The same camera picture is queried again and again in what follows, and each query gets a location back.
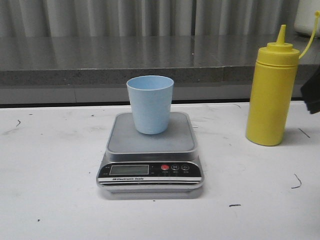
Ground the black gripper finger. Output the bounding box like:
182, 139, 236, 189
300, 72, 320, 114

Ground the yellow squeeze bottle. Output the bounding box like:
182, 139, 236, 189
245, 11, 320, 146

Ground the light blue plastic cup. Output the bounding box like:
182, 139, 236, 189
126, 75, 174, 135

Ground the silver electronic kitchen scale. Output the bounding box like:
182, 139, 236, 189
96, 112, 205, 200

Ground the white container in background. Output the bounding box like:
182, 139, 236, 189
294, 0, 320, 36

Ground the grey stone counter ledge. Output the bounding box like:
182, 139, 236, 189
0, 34, 320, 106

